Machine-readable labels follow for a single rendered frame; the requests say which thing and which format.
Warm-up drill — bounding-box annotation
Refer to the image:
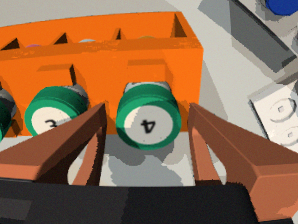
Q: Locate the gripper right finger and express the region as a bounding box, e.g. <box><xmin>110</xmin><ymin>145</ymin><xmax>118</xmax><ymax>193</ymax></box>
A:
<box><xmin>187</xmin><ymin>102</ymin><xmax>298</xmax><ymax>222</ymax></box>

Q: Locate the orange tube holder block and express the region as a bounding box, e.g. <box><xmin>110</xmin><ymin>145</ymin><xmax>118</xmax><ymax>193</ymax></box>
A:
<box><xmin>0</xmin><ymin>11</ymin><xmax>203</xmax><ymax>138</ymax></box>

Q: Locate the green screw cap numbered 4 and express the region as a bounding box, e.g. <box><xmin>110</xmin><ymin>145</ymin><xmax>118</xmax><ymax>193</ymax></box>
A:
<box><xmin>115</xmin><ymin>84</ymin><xmax>182</xmax><ymax>150</ymax></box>

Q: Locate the green screw cap with white number 3 dot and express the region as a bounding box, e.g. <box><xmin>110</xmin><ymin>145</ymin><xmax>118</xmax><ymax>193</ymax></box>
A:
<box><xmin>24</xmin><ymin>86</ymin><xmax>88</xmax><ymax>137</ymax></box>

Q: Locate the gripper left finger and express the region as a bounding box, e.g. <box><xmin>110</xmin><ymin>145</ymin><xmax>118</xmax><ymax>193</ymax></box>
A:
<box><xmin>0</xmin><ymin>103</ymin><xmax>107</xmax><ymax>186</ymax></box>

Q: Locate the white tray with four round nests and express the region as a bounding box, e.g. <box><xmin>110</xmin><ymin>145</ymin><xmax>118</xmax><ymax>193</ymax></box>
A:
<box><xmin>250</xmin><ymin>72</ymin><xmax>298</xmax><ymax>153</ymax></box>

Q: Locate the grey control panel with blue and green buttons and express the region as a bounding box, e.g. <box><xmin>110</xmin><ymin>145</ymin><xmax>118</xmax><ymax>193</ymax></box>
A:
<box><xmin>232</xmin><ymin>0</ymin><xmax>298</xmax><ymax>57</ymax></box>

